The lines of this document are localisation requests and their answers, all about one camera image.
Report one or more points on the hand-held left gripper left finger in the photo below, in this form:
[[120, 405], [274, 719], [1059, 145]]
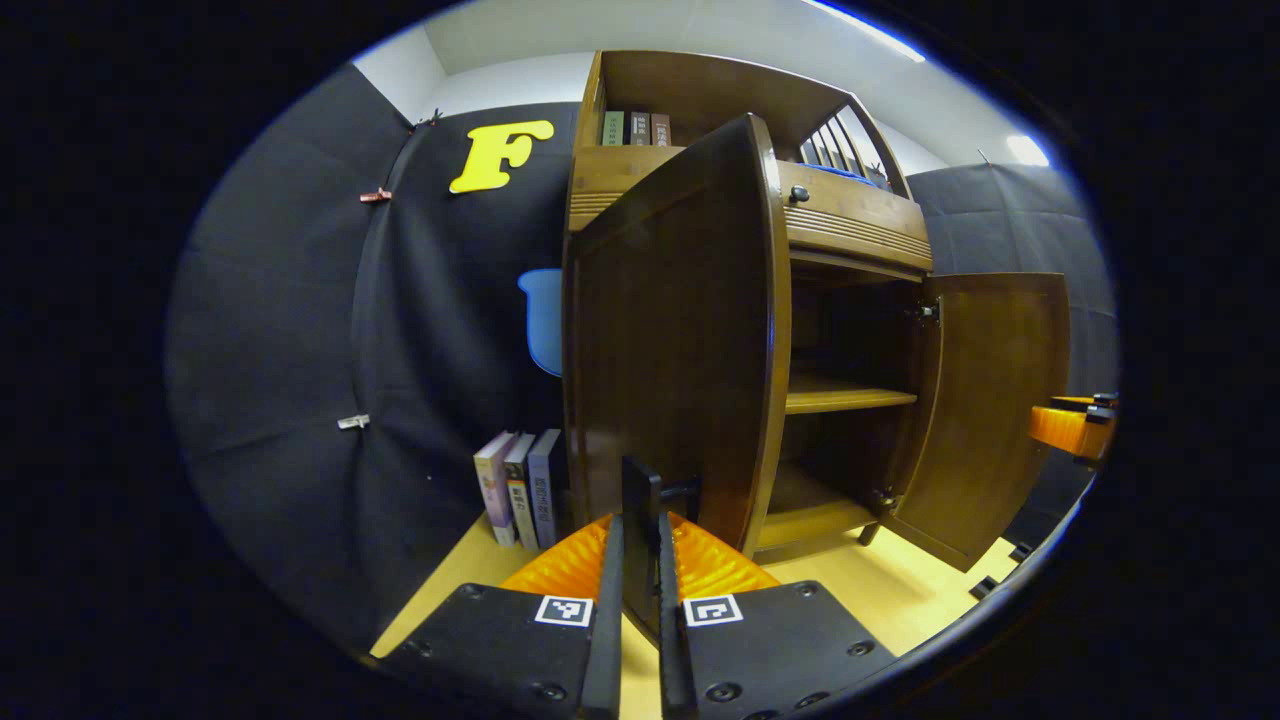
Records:
[[605, 650]]

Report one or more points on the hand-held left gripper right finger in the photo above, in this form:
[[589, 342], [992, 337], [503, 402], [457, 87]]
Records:
[[675, 660]]

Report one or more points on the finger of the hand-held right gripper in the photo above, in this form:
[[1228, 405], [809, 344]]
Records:
[[1060, 428]]

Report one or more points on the wooden cabinet door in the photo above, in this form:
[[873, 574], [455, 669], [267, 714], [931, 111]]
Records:
[[990, 400], [670, 330]]

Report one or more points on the wooden double-door shoe cabinet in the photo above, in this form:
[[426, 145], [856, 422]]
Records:
[[720, 85]]

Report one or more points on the wooden inner cabinet shelf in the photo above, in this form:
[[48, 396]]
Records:
[[845, 398]]

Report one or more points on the wooden cabinet drawer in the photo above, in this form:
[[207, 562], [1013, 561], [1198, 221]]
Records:
[[860, 225]]

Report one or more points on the small black block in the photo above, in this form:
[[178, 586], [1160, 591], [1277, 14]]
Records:
[[1021, 551], [983, 587]]

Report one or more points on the dark blue-grey book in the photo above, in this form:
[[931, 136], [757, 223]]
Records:
[[548, 485]]

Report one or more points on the pale book with dark spine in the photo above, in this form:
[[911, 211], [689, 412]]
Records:
[[520, 495]]

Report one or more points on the lavender book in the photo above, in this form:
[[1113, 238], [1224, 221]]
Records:
[[493, 490]]

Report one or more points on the small ceiling light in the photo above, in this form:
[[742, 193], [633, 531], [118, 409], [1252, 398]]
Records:
[[1028, 151]]

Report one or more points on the blue folded cloth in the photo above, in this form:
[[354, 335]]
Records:
[[845, 175]]

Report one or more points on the silver clip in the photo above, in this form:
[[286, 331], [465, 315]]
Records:
[[353, 422]]

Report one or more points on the black round drawer knob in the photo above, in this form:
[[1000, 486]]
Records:
[[798, 194]]

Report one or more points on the black backdrop cloth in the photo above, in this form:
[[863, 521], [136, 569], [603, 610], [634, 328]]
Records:
[[280, 330]]

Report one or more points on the brown book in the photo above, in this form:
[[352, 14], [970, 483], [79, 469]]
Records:
[[661, 130]]

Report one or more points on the copper clip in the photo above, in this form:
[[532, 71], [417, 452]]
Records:
[[376, 195]]

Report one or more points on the grey book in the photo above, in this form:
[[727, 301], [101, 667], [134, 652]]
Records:
[[640, 128]]

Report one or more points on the green book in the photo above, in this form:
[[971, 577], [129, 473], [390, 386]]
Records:
[[613, 128]]

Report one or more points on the black clip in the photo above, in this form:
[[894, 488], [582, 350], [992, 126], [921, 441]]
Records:
[[428, 118]]

